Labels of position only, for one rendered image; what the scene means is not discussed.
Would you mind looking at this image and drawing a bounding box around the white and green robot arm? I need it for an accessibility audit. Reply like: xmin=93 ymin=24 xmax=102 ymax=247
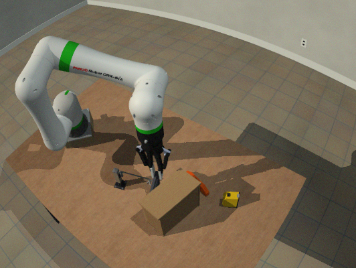
xmin=15 ymin=36 xmax=169 ymax=151

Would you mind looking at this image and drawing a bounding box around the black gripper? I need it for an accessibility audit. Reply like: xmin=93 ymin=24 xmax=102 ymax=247
xmin=136 ymin=140 xmax=171 ymax=180

